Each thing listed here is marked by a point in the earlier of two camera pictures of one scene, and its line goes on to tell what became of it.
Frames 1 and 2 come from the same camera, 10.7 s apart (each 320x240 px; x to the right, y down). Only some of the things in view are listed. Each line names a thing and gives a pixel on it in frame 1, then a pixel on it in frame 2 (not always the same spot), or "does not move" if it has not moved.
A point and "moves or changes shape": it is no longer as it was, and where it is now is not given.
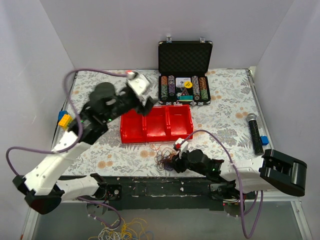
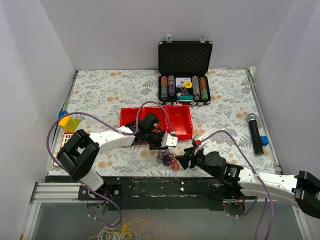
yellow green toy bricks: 65,121 does not move
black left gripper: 139,104 to 155,141
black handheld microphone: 251,118 does not move
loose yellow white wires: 132,230 does not move
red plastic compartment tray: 159,123 does not move
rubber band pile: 163,158 moves or changes shape
